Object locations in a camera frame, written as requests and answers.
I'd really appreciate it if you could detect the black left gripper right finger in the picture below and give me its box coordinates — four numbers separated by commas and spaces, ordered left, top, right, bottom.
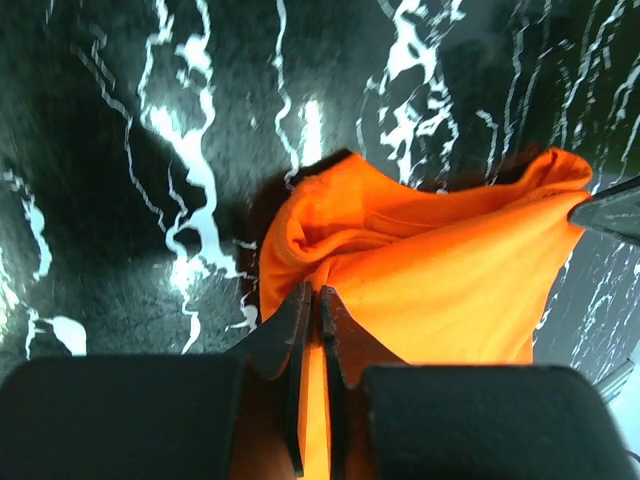
321, 287, 636, 479

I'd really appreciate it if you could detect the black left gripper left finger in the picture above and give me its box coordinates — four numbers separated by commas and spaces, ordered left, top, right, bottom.
1, 284, 312, 479

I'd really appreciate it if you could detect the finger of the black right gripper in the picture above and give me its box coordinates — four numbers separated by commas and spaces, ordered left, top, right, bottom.
568, 182, 639, 238

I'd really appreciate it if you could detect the orange t shirt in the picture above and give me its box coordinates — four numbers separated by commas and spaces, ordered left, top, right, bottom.
258, 147, 594, 480

